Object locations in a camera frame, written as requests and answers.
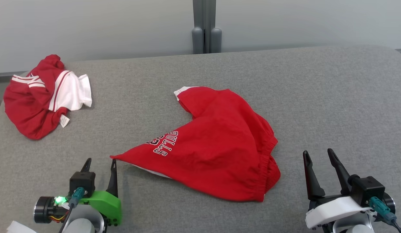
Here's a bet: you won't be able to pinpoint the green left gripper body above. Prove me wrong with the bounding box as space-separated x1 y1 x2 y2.
34 190 122 226

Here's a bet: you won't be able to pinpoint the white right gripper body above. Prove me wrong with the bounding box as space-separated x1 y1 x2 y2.
305 193 396 230

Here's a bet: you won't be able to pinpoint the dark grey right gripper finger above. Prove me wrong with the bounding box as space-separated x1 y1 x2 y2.
303 150 326 200
327 148 353 195

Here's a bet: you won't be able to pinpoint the red and white jersey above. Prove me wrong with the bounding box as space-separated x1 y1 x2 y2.
4 54 92 140

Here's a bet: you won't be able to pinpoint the red Bulls print shorts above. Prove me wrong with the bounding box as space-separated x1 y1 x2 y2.
110 86 281 203

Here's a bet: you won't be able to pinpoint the teal plug left camera cable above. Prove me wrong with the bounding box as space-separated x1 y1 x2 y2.
60 187 87 233

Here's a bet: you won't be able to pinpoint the teal plug camera cable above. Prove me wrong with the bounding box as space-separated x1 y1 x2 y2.
60 187 87 233
369 196 401 233

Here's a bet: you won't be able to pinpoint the teal plug right camera cable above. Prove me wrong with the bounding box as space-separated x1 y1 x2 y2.
369 196 401 233

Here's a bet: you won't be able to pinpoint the grey partition post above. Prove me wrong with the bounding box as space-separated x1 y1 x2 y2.
192 0 222 54

